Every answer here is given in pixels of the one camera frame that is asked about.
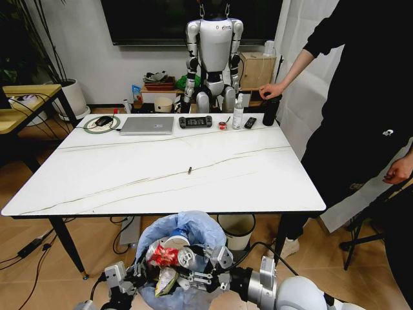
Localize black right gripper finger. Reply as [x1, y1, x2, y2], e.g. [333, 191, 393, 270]
[179, 271, 216, 291]
[184, 244, 217, 263]

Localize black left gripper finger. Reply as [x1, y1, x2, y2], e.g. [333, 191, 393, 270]
[132, 276, 154, 290]
[132, 254, 148, 279]

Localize trash bin with blue bag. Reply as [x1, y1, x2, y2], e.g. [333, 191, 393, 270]
[135, 210, 227, 309]

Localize black drink bottle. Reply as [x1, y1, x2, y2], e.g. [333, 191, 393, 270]
[262, 92, 283, 127]

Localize white trash bin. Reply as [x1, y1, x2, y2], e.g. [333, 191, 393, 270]
[217, 214, 256, 251]

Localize crumpled snack wrapper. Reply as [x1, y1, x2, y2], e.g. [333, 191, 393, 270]
[154, 266, 181, 298]

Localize white paper cup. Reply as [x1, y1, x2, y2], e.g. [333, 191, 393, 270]
[161, 227, 192, 249]

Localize crushed red drink can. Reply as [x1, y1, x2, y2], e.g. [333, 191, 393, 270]
[146, 242, 195, 268]

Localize grey flat box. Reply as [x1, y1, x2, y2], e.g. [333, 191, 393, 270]
[119, 215, 142, 250]

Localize person's shoe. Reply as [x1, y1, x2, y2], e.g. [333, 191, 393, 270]
[273, 238, 301, 260]

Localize marble top table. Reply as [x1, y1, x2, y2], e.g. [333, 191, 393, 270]
[1, 112, 327, 280]

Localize black floor power strip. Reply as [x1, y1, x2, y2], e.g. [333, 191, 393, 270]
[17, 238, 45, 259]

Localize black game controller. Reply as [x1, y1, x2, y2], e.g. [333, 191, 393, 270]
[178, 115, 214, 130]

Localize silver laptop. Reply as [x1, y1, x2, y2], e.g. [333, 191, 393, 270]
[119, 116, 176, 136]

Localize clear spray bottle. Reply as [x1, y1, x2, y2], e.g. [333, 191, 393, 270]
[232, 94, 245, 130]

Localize black folding chair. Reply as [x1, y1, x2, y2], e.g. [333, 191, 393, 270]
[338, 179, 413, 272]

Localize round green mouse pad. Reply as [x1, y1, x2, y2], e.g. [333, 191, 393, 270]
[83, 115, 122, 134]

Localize cream round bucket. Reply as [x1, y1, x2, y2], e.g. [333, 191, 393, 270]
[154, 96, 174, 114]

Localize low wooden shelf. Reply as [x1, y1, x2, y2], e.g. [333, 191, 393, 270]
[140, 84, 181, 112]

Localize red tray with clutter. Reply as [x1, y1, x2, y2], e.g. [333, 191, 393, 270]
[143, 70, 177, 92]

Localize white plant pot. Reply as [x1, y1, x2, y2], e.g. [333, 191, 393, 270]
[51, 78, 92, 121]

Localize white curtain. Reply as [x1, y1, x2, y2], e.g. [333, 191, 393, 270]
[274, 0, 348, 233]

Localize wooden cabinet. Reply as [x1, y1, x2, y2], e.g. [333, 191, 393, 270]
[239, 51, 278, 92]

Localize yellow side table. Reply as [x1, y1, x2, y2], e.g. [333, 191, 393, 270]
[0, 84, 79, 174]

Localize white humanoid robot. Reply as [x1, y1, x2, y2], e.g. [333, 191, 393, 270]
[178, 0, 247, 114]

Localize white power strip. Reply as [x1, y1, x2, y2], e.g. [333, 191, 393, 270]
[8, 93, 38, 106]

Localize person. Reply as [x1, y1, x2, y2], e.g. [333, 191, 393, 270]
[274, 0, 413, 310]

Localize green potted plant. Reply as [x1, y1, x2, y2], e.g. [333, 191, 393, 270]
[0, 0, 71, 87]

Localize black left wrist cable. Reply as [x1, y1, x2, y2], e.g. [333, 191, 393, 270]
[89, 273, 108, 302]

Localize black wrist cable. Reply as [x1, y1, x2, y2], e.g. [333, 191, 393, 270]
[89, 273, 108, 302]
[247, 241, 300, 279]

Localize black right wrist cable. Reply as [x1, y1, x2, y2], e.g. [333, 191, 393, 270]
[247, 241, 300, 279]

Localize black wall television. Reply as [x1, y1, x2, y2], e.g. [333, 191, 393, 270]
[100, 0, 285, 47]

